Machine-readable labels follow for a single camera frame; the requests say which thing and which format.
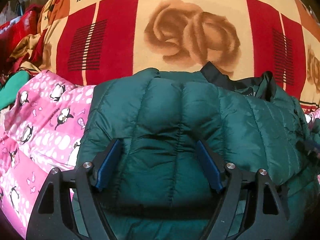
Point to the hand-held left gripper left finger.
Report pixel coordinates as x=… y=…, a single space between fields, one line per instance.
x=108 y=166

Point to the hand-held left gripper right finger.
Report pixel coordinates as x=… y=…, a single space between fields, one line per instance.
x=209 y=168

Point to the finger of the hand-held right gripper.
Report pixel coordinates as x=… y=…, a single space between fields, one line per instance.
x=311 y=148

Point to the dark green puffer jacket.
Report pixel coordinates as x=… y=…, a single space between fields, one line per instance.
x=162 y=110

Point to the pink penguin print blanket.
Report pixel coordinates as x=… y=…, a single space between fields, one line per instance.
x=47 y=130

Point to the green cloth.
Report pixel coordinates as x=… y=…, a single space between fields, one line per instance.
x=12 y=87

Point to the rose print checkered blanket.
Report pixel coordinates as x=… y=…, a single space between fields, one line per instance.
x=120 y=7

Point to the red cloth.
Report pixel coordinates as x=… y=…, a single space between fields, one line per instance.
x=17 y=27

